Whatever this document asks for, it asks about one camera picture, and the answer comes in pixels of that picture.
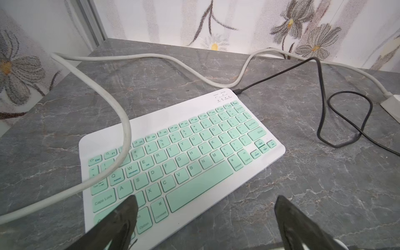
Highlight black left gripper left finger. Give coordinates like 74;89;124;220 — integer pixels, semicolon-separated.
67;195;139;250

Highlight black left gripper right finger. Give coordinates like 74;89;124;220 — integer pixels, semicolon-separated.
274;195;345;250

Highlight black USB cable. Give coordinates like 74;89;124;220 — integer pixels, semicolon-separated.
232;57;400;157

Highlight white power strip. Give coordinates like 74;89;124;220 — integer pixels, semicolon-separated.
380;95;400;123

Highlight thick white power cord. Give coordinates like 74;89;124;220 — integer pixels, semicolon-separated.
0;47;393;225

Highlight far green white keyboard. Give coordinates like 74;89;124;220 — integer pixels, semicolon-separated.
83;89;286;250

